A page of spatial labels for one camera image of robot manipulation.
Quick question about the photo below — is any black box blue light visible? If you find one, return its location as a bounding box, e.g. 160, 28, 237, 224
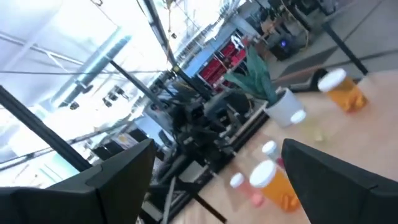
269, 34, 300, 62

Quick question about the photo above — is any black curved chair part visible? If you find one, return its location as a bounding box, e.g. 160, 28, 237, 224
289, 68, 330, 93

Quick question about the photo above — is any black aluminium rail frame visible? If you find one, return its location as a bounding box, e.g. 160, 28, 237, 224
0, 0, 218, 175

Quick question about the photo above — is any yellow pill bottle white cap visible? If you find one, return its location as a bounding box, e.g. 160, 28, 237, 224
290, 109, 327, 143

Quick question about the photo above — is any amber pill bottle white cap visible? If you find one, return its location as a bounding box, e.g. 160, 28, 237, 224
249, 159, 302, 213
317, 67, 370, 113

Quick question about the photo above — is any pink pill bottle white cap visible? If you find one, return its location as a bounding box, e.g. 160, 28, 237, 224
229, 172, 266, 208

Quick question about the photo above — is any rack of red bins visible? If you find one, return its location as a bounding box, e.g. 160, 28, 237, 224
198, 42, 249, 86

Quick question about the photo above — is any black-framed wooden shelf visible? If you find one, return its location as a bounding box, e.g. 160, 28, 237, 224
172, 175, 228, 224

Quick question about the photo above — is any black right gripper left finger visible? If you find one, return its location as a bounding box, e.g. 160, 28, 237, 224
0, 138, 156, 224

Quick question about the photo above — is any black slanted desk leg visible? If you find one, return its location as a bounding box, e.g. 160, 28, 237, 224
322, 21, 370, 76

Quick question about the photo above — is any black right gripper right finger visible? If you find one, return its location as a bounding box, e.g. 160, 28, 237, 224
281, 138, 398, 224

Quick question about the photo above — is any snake plant in white pot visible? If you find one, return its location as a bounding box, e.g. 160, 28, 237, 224
223, 46, 307, 128

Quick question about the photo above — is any silver spiral ceiling duct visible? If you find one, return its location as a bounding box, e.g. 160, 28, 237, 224
51, 34, 133, 108

